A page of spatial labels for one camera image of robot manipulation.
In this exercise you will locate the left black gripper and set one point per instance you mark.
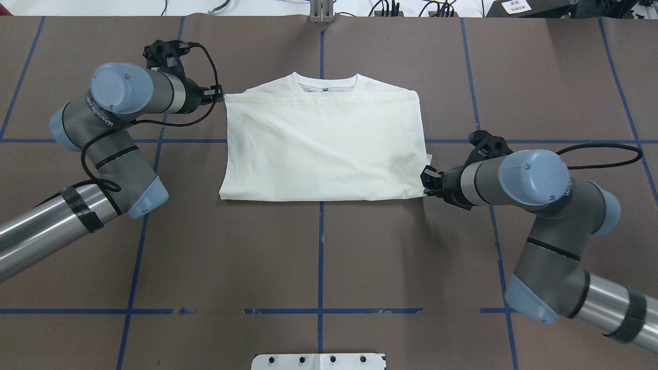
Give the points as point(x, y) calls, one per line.
point(195, 97)

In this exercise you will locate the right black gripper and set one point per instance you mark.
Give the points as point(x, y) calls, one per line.
point(451, 183)

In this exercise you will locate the cream long sleeve cat shirt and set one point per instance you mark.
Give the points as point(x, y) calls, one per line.
point(305, 139)

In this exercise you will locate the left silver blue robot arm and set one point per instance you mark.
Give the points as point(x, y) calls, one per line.
point(119, 179)

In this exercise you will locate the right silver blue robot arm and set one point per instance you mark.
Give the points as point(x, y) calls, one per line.
point(548, 281)

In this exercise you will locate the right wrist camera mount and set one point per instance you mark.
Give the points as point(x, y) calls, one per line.
point(486, 146)

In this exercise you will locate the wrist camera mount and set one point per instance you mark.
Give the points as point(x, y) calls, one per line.
point(164, 56)
point(486, 146)

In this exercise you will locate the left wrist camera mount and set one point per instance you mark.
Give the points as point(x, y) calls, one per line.
point(164, 56)

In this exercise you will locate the aluminium frame post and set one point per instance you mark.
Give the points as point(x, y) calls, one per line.
point(321, 11)

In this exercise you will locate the white pedestal column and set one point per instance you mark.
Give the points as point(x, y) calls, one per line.
point(368, 360)

